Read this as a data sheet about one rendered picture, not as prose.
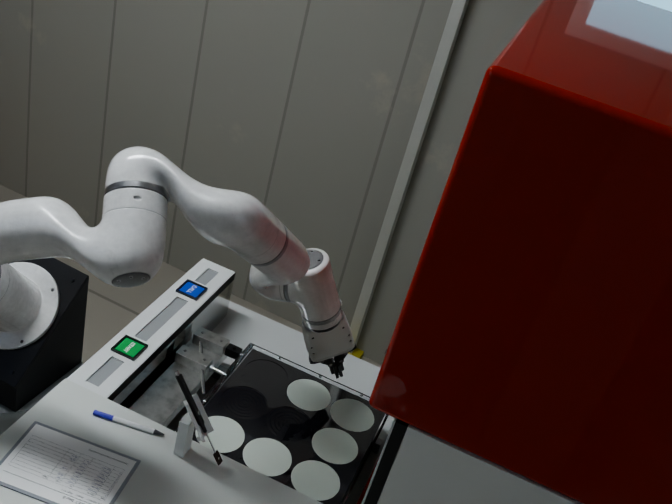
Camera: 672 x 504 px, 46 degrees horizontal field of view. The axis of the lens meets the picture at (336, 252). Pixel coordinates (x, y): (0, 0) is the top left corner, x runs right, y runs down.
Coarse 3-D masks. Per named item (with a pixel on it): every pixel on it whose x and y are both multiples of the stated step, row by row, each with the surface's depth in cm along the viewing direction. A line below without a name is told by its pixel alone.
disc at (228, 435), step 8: (216, 416) 165; (216, 424) 163; (224, 424) 164; (232, 424) 164; (216, 432) 162; (224, 432) 162; (232, 432) 163; (240, 432) 163; (208, 440) 159; (216, 440) 160; (224, 440) 160; (232, 440) 161; (240, 440) 161; (216, 448) 158; (224, 448) 158; (232, 448) 159
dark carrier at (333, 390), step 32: (256, 352) 185; (224, 384) 174; (256, 384) 176; (288, 384) 178; (224, 416) 166; (256, 416) 168; (288, 416) 170; (320, 416) 172; (288, 448) 163; (288, 480) 156
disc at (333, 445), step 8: (320, 432) 168; (328, 432) 169; (336, 432) 170; (344, 432) 170; (312, 440) 166; (320, 440) 167; (328, 440) 167; (336, 440) 168; (344, 440) 168; (352, 440) 169; (320, 448) 165; (328, 448) 165; (336, 448) 166; (344, 448) 166; (352, 448) 167; (320, 456) 163; (328, 456) 163; (336, 456) 164; (344, 456) 164; (352, 456) 165
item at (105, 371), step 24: (216, 264) 200; (216, 288) 192; (144, 312) 178; (168, 312) 181; (192, 312) 182; (120, 336) 170; (144, 336) 172; (168, 336) 173; (96, 360) 162; (120, 360) 164; (144, 360) 165; (96, 384) 157; (120, 384) 158
